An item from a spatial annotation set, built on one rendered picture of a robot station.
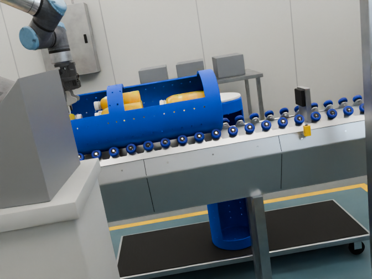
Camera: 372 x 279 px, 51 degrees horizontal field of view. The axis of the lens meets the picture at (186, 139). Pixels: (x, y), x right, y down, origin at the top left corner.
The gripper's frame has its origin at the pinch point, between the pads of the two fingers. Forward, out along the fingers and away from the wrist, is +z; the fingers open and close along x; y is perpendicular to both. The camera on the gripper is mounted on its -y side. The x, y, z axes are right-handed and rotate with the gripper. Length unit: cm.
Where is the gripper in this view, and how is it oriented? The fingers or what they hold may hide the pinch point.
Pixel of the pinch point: (68, 109)
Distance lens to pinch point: 182.7
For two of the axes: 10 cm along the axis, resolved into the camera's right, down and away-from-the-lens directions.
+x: -0.9, -2.3, 9.7
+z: 1.6, 9.6, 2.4
